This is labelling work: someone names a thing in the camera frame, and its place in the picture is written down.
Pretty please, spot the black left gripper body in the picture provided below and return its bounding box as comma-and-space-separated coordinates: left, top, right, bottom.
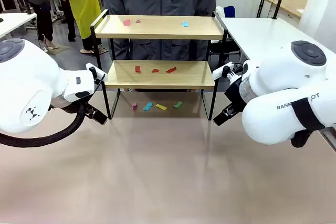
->
49, 95, 91, 116

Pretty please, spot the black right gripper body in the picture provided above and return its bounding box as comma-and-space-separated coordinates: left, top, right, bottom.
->
224, 76, 249, 113

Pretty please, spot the wooden black-framed two-tier shelf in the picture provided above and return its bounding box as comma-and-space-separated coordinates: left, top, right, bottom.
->
90, 9, 229, 121

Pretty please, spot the flat tan cardboard piece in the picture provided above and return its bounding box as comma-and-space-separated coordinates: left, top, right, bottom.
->
43, 45, 69, 56

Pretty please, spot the large white table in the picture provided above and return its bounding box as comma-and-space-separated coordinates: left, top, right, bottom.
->
217, 17, 336, 78

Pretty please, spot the blue chair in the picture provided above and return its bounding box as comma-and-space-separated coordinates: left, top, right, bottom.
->
223, 5, 236, 19

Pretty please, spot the small white table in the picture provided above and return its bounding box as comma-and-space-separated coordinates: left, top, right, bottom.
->
0, 13, 37, 39

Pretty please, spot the yellow apron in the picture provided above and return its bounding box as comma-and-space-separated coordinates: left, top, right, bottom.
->
66, 0, 102, 40

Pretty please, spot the light wooden desk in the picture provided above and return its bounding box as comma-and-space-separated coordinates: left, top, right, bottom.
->
261, 0, 308, 19

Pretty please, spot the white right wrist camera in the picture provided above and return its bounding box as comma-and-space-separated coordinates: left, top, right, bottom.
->
211, 61, 244, 86

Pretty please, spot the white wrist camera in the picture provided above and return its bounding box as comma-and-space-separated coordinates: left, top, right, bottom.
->
211, 61, 244, 86
85, 62, 108, 82

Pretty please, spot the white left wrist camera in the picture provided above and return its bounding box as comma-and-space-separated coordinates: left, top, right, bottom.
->
85, 62, 108, 82

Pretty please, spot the black braided cable hose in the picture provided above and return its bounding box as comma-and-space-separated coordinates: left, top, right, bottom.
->
0, 100, 88, 148

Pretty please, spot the black velcro strap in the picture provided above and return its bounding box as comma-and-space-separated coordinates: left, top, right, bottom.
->
290, 97, 326, 132

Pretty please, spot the grey metal frame rail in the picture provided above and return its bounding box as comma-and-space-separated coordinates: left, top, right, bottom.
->
320, 125, 336, 154

